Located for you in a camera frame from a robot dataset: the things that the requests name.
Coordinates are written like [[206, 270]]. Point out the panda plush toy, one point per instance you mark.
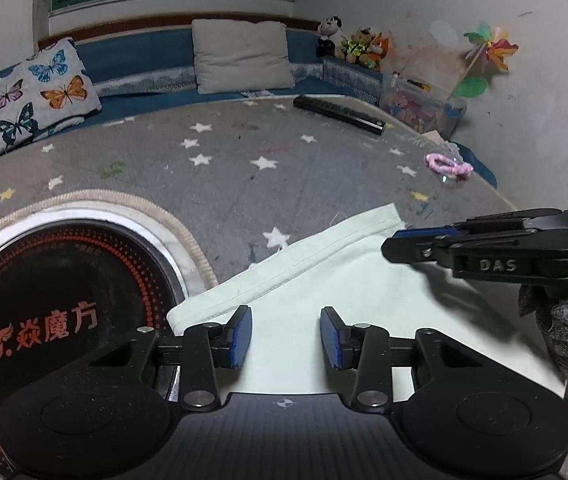
[[329, 27]]

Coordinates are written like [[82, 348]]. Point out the round black induction cooktop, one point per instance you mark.
[[64, 285]]

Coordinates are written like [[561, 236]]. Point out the brown bear plush toy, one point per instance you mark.
[[356, 47]]

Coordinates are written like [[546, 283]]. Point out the colourful paper pinwheel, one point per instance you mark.
[[489, 45]]

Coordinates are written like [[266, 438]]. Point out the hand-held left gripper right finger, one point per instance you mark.
[[331, 340]]

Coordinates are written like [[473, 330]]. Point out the plain grey pillow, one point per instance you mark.
[[241, 55]]

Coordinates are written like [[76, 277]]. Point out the pink knitted headband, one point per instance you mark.
[[436, 161]]

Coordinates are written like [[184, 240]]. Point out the long black remote control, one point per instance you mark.
[[339, 112]]

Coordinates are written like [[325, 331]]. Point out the blue bench cushion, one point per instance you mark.
[[139, 55]]

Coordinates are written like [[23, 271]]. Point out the grey star-print blanket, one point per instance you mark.
[[214, 185]]

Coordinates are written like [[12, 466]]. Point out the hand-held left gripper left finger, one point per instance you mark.
[[241, 335]]

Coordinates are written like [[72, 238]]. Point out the clear plastic storage box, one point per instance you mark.
[[414, 107]]

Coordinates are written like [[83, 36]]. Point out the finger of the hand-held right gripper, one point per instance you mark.
[[424, 233], [514, 260]]

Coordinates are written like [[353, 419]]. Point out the orange fox plush toy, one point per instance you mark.
[[378, 45]]

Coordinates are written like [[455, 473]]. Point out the person's right hand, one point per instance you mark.
[[564, 330]]

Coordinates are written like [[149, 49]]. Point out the pale green garment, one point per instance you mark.
[[364, 270]]

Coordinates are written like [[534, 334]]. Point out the butterfly print pillow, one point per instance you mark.
[[39, 95]]

